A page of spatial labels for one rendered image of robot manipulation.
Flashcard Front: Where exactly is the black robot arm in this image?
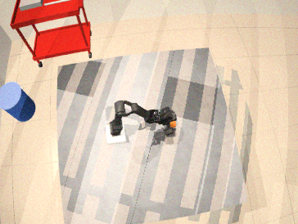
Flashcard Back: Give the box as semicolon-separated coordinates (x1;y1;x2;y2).
109;100;177;137

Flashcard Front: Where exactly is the orange block with dark square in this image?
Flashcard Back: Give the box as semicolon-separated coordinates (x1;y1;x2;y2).
170;121;176;128

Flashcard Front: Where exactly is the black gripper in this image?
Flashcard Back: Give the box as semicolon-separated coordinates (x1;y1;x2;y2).
158;107;176;136

